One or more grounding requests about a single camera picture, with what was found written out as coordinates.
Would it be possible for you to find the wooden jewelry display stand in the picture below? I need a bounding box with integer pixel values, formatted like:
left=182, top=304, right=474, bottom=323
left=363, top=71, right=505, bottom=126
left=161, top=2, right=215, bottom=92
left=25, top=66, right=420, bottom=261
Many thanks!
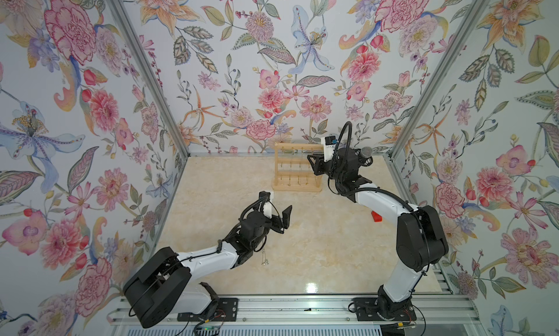
left=272, top=142, right=323, bottom=193

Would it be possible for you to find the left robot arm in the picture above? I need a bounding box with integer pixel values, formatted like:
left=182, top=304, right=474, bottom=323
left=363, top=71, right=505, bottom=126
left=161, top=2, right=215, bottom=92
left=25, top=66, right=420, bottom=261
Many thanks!
left=123, top=202, right=293, bottom=329

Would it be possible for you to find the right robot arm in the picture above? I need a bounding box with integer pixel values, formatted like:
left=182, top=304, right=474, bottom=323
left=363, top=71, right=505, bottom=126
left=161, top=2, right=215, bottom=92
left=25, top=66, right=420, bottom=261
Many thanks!
left=307, top=147, right=449, bottom=321

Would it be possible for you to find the black microphone on tripod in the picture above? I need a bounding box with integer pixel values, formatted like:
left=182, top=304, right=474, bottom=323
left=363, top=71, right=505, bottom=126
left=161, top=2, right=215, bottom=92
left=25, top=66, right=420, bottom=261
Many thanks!
left=356, top=147, right=374, bottom=167

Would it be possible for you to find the red toy brick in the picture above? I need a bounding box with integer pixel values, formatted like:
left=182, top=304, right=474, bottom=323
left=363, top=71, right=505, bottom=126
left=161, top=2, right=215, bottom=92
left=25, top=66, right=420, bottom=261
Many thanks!
left=371, top=211, right=383, bottom=222

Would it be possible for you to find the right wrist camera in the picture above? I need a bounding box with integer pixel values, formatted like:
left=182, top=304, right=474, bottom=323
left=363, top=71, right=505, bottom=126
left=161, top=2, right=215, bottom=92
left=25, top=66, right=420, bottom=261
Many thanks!
left=320, top=135, right=338, bottom=161

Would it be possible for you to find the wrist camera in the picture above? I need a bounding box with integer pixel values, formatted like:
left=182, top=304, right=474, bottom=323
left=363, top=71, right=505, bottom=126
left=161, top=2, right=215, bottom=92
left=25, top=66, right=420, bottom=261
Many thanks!
left=258, top=190, right=280, bottom=219
left=320, top=135, right=338, bottom=161

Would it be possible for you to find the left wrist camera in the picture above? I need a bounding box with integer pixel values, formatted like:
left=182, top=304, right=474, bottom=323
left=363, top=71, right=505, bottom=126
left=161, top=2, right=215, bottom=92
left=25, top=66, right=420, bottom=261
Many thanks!
left=258, top=190, right=280, bottom=219

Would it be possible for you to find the aluminium mounting rail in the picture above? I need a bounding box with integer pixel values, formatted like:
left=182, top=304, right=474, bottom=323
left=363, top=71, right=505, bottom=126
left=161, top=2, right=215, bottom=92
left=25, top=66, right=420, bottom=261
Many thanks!
left=106, top=294, right=481, bottom=327

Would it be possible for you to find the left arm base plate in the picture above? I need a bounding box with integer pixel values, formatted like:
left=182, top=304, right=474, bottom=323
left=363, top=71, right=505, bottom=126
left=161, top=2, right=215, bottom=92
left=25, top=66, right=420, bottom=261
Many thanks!
left=177, top=298, right=239, bottom=322

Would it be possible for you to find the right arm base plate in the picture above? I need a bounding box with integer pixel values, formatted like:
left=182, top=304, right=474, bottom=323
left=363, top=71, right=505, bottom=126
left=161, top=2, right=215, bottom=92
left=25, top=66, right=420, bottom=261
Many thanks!
left=348, top=296, right=416, bottom=322

